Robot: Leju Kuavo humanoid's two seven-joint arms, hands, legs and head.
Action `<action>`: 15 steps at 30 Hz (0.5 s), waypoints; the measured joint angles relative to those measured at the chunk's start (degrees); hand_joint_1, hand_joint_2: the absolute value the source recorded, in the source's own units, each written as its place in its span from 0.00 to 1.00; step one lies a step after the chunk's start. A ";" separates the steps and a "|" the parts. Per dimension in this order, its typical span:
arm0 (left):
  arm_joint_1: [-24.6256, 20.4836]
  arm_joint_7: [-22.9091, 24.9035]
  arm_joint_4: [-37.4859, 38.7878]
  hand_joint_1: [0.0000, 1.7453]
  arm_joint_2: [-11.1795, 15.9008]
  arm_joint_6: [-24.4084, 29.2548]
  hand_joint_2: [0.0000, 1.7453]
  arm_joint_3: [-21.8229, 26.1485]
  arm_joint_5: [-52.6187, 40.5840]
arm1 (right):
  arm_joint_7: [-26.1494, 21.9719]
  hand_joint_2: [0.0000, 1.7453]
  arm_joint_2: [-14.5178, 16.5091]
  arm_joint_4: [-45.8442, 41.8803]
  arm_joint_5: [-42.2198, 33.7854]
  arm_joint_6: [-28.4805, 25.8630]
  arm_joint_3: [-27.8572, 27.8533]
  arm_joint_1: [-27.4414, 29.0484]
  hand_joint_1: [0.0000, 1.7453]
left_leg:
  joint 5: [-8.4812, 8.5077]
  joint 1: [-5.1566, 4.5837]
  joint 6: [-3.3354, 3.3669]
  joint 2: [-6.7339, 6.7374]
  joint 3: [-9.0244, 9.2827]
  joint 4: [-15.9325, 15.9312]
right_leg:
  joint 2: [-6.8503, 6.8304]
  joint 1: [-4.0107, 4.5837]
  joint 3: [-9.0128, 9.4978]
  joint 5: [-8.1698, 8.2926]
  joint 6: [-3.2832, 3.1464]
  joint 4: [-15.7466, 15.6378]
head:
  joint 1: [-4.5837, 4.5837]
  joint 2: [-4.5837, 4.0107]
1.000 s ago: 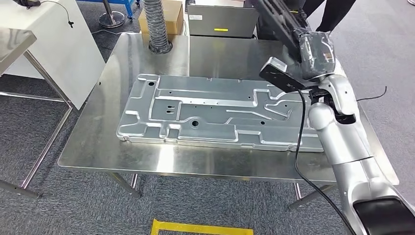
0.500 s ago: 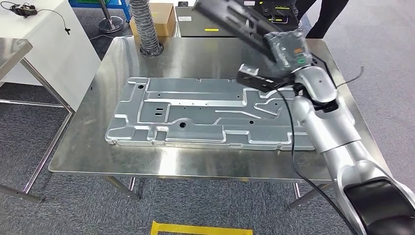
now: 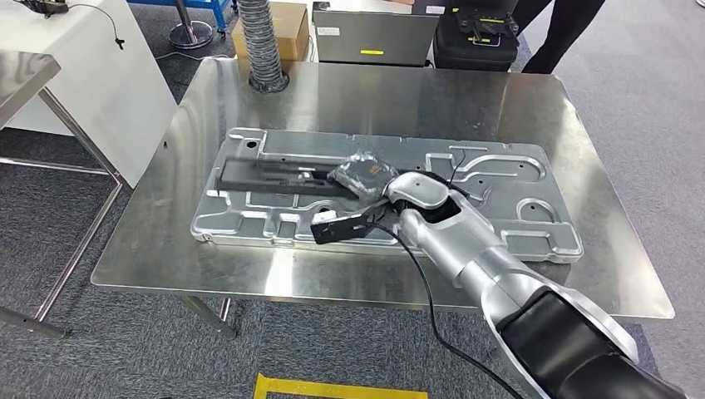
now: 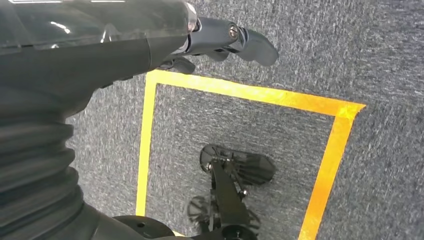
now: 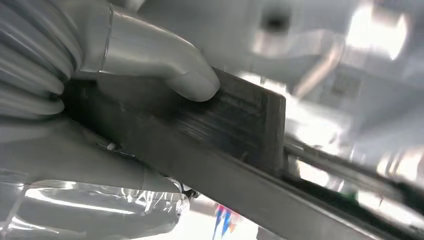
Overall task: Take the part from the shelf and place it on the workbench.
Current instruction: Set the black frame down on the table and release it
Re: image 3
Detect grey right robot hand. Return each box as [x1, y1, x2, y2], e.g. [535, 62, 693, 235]
[328, 153, 399, 202]

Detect black plastic panel part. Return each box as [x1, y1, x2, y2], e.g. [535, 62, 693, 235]
[214, 155, 469, 200]

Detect stainless steel workbench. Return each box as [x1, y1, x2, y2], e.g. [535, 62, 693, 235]
[91, 57, 676, 340]

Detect silver metal case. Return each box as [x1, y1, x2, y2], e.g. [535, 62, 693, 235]
[312, 1, 441, 67]

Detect brown cardboard box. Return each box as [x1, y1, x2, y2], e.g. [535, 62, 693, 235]
[231, 1, 311, 62]

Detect silver pressed metal panel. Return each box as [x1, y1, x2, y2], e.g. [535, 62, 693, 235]
[190, 127, 585, 264]

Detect black equipment case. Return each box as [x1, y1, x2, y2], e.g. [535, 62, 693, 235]
[433, 5, 520, 72]

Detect yellow floor tape square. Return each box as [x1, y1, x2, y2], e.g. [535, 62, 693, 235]
[253, 373, 429, 399]

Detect silver stanchion with round base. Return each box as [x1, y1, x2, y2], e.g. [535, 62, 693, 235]
[167, 0, 214, 51]

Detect person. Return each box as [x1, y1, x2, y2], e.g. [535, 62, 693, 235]
[509, 0, 607, 76]

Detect white cabinet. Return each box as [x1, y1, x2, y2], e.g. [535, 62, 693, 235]
[0, 0, 179, 190]

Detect stainless steel table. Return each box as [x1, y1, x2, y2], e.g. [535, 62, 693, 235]
[0, 50, 125, 340]

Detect black device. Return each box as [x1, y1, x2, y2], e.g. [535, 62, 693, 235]
[16, 0, 70, 17]

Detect black camera cable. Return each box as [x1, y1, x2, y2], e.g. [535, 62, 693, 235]
[372, 223, 525, 399]

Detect grey ribbed hose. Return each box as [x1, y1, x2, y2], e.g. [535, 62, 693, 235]
[236, 0, 290, 94]

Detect blue metal frame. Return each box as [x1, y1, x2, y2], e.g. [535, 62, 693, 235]
[127, 0, 238, 34]

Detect thin black cable with plug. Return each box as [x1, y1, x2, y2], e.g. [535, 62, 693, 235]
[66, 2, 126, 51]

